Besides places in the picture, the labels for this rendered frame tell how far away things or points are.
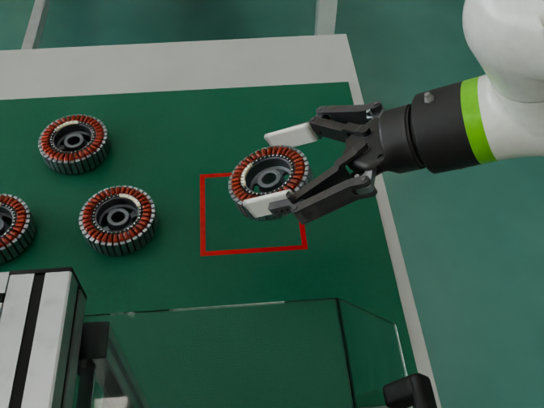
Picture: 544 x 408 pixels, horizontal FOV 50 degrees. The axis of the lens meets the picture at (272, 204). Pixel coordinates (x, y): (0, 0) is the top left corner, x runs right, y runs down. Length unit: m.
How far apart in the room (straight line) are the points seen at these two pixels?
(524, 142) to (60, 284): 0.44
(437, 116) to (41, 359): 0.44
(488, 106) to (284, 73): 0.60
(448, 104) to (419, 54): 1.85
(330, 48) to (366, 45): 1.27
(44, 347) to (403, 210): 1.58
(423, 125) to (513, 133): 0.09
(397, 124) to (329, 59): 0.55
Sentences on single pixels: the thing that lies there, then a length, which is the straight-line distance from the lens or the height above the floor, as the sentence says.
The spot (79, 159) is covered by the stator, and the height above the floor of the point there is 0.78.
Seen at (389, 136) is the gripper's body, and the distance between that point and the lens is 0.66.
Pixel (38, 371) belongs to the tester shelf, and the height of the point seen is 1.11.
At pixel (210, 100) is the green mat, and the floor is 0.75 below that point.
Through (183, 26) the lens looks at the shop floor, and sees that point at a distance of 2.59.
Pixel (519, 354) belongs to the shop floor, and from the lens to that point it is 1.75.
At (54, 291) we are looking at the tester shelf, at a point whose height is 1.11.
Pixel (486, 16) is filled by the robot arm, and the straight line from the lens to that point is 0.52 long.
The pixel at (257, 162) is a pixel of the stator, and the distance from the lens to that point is 0.80.
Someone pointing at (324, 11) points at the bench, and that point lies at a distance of 1.70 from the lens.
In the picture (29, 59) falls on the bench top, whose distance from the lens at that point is 1.28.
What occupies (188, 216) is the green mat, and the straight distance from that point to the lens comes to 0.93.
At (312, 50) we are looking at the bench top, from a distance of 1.21.
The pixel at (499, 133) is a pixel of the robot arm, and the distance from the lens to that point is 0.63.
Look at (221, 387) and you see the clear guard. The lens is 0.45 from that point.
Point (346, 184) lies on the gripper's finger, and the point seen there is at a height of 0.98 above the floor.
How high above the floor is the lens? 1.48
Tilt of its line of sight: 52 degrees down
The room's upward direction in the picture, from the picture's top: straight up
